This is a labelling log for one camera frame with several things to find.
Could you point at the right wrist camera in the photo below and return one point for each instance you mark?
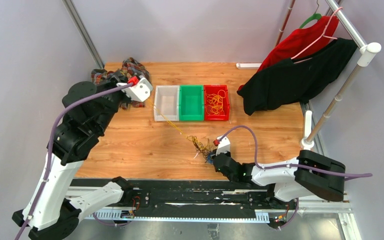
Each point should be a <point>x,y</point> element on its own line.
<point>223,145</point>

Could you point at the white plastic bin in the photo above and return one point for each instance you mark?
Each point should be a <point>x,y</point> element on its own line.
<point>166,103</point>

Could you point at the plaid flannel shirt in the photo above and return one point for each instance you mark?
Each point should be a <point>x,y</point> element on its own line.
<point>129,68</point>

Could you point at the green hanger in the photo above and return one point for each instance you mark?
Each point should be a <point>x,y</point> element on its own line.
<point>314,17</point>

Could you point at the metal clothes rack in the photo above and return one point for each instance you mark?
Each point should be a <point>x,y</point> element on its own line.
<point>367,52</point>

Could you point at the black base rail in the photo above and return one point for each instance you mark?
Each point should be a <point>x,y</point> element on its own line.
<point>200,199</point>

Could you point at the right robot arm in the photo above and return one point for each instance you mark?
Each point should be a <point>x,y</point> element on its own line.
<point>307,174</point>

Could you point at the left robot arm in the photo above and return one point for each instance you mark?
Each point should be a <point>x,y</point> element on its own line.
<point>88,111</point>

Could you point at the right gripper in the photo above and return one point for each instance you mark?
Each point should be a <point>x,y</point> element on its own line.
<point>228,154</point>

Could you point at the red shirt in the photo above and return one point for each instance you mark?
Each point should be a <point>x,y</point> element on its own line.
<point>306,41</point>

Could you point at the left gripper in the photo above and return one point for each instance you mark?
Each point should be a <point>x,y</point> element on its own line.
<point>112,83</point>

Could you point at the green plastic bin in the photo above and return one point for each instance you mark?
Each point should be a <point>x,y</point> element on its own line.
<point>191,103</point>

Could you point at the black shirt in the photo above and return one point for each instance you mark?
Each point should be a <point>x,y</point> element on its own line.
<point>296,80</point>

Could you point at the red plastic bin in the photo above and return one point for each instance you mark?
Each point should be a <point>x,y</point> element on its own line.
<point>216,103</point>

